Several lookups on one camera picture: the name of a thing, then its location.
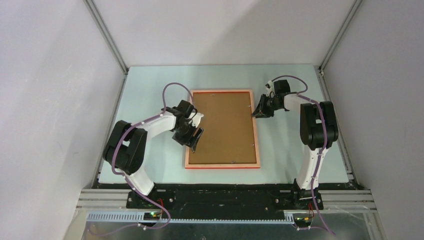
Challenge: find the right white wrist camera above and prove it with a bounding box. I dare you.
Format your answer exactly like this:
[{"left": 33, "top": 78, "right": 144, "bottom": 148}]
[{"left": 265, "top": 80, "right": 275, "bottom": 98}]

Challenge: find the orange wooden picture frame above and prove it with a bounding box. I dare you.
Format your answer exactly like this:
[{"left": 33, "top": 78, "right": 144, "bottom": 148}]
[{"left": 184, "top": 89, "right": 262, "bottom": 170}]

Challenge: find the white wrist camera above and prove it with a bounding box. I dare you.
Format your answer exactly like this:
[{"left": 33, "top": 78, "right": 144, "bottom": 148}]
[
  {"left": 191, "top": 112, "right": 204, "bottom": 128},
  {"left": 265, "top": 80, "right": 275, "bottom": 98}
]

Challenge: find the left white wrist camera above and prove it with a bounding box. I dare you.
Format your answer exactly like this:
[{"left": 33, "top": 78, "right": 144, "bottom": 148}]
[{"left": 191, "top": 112, "right": 204, "bottom": 128}]

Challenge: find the purple cable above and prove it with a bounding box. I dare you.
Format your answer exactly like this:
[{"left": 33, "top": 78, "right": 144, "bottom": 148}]
[
  {"left": 269, "top": 75, "right": 336, "bottom": 236},
  {"left": 111, "top": 82, "right": 195, "bottom": 230}
]

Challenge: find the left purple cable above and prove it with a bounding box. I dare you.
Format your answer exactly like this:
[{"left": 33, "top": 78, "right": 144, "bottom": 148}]
[{"left": 111, "top": 82, "right": 195, "bottom": 230}]

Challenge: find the aluminium front rail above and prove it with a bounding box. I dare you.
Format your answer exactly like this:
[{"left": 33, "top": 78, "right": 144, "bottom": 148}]
[{"left": 76, "top": 189, "right": 377, "bottom": 224}]

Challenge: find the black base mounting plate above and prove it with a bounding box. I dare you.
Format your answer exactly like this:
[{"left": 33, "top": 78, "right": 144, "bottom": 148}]
[{"left": 126, "top": 183, "right": 324, "bottom": 221}]

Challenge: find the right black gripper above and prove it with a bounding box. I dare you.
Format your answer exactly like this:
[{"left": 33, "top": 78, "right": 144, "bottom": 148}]
[{"left": 252, "top": 93, "right": 281, "bottom": 118}]

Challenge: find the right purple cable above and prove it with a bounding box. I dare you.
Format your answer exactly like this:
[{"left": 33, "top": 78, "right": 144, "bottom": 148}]
[{"left": 269, "top": 75, "right": 336, "bottom": 236}]

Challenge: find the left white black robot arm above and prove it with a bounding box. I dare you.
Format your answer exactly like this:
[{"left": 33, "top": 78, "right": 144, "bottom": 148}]
[{"left": 102, "top": 100, "right": 204, "bottom": 208}]

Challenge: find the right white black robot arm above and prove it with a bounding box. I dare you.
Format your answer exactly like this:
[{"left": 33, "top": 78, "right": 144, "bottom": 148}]
[{"left": 252, "top": 76, "right": 339, "bottom": 209}]

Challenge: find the brown cardboard backing board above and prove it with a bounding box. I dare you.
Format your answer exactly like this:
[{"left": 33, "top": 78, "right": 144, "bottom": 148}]
[{"left": 188, "top": 92, "right": 258, "bottom": 166}]

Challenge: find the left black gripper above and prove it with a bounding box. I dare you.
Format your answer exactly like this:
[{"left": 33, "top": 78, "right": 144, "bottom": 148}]
[{"left": 172, "top": 121, "right": 204, "bottom": 152}]

